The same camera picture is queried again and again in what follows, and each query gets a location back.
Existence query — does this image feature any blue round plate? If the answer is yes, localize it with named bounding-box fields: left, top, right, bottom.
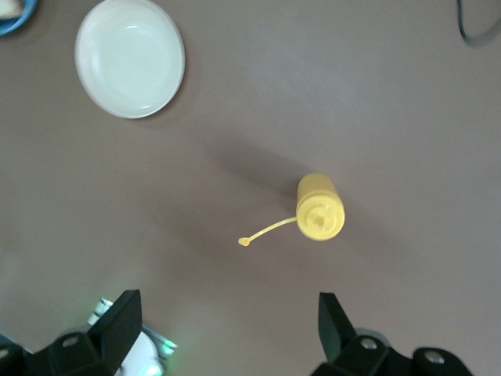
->
left=0, top=0, right=39, bottom=37

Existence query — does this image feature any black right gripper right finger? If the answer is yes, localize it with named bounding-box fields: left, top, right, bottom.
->
left=308, top=291, right=474, bottom=376

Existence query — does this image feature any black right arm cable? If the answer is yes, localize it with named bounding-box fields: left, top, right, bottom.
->
left=456, top=0, right=501, bottom=49

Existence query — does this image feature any bread slice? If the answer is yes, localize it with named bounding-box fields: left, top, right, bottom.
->
left=0, top=0, right=23, bottom=19

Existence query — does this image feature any beige round plate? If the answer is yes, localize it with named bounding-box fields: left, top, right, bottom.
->
left=74, top=0, right=186, bottom=120

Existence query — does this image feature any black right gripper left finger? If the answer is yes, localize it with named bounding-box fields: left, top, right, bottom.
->
left=0, top=289, right=142, bottom=376

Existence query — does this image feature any yellow mustard squeeze bottle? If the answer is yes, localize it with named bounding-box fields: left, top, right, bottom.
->
left=237, top=172, right=347, bottom=248

